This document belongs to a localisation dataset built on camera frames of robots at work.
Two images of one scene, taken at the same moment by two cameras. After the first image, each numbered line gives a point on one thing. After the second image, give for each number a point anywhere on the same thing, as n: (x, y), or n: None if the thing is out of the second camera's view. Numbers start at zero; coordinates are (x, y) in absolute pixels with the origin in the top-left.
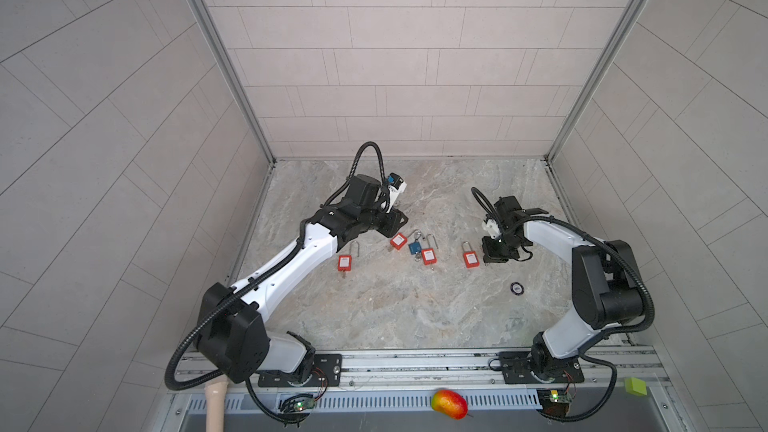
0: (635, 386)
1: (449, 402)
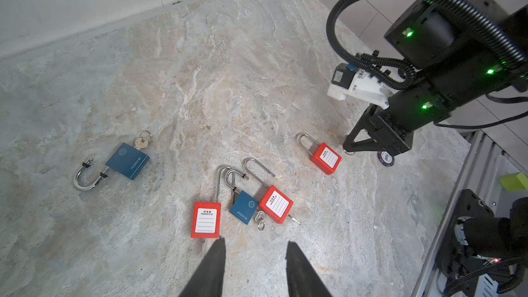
0: (514, 182)
1: None
